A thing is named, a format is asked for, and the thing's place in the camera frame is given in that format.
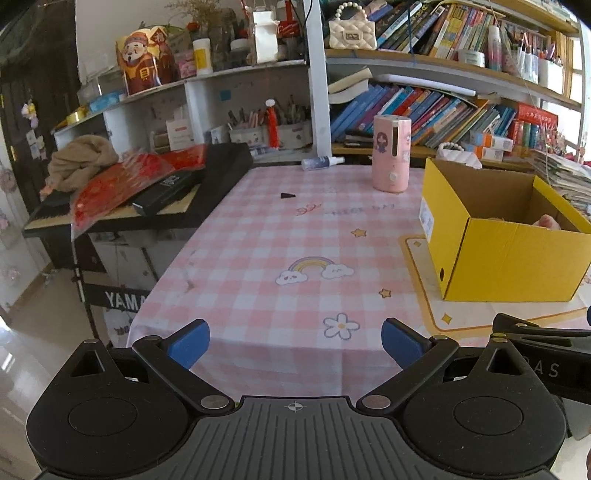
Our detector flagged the white card with red label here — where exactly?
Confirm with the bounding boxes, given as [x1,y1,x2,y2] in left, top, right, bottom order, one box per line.
[165,117,195,151]

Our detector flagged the yellow cardboard box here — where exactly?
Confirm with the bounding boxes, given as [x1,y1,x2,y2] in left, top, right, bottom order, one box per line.
[419,158,591,302]

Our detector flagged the flat lying beige books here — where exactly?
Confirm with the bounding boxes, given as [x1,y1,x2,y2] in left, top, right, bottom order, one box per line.
[327,67,373,105]

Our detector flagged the red printed packaging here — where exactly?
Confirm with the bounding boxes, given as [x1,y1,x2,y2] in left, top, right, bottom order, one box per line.
[71,144,206,241]

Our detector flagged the beige cloth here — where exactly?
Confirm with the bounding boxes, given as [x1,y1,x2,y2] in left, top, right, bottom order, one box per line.
[48,135,120,192]

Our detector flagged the red tassel ornament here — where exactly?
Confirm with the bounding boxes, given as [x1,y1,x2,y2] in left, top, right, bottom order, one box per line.
[265,98,281,149]

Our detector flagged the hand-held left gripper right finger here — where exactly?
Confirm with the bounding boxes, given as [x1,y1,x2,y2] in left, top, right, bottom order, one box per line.
[356,318,539,413]

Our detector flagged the tall pastel bottle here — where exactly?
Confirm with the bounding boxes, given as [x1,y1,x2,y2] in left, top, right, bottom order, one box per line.
[488,25,502,72]

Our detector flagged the white quilted handbag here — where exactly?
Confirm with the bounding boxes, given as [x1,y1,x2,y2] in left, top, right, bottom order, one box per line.
[329,2,377,49]

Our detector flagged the orange and white boxes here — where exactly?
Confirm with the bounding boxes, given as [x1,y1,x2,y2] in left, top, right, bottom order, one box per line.
[471,131,514,162]

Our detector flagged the long black box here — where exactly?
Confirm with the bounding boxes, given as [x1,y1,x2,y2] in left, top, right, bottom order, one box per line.
[133,170,200,217]

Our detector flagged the pink checked tablecloth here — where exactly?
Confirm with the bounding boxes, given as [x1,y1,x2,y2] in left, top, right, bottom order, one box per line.
[127,166,591,402]

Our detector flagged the white cup of markers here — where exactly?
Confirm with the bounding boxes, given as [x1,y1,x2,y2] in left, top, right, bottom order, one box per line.
[538,44,565,95]

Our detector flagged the white and wood bookshelf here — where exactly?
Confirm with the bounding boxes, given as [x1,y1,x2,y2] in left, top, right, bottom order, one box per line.
[302,0,583,160]

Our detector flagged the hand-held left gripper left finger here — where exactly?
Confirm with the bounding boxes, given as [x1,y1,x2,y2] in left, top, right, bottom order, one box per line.
[58,318,232,414]

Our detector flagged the row of leaning books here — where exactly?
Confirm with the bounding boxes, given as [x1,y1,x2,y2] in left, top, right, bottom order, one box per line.
[330,83,518,148]

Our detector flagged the white shelf unit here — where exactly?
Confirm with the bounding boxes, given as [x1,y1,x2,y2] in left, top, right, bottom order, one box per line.
[51,60,319,162]

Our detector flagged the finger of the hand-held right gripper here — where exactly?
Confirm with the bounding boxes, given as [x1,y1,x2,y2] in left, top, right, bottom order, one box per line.
[492,313,591,347]

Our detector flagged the row of upright books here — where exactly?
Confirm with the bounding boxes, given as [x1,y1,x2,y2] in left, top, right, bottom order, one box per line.
[374,0,492,59]

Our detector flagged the black electric piano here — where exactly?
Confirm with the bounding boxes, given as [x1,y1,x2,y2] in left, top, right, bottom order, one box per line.
[23,143,254,326]

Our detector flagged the stack of booklets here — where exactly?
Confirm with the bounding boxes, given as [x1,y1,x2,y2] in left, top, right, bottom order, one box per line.
[531,148,591,217]

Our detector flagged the white paper carton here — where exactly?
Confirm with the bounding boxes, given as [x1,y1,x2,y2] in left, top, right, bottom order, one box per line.
[252,7,280,64]

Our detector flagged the red boxed book set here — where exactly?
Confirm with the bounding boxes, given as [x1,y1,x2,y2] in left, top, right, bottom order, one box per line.
[510,102,559,158]

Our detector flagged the pink humidifier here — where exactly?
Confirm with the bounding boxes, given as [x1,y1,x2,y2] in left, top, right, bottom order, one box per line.
[372,115,411,191]

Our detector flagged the white bottle with yellow label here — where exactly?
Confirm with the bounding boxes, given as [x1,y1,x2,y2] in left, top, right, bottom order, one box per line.
[192,38,213,75]

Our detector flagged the small spray bottle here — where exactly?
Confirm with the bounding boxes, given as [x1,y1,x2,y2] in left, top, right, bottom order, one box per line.
[301,156,345,170]

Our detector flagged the fortune god paper figure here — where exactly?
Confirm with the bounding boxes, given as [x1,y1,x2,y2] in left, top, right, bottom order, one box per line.
[115,27,181,97]

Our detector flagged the white pen holder with pens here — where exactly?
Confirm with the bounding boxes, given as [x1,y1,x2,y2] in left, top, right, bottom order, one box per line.
[226,95,313,150]

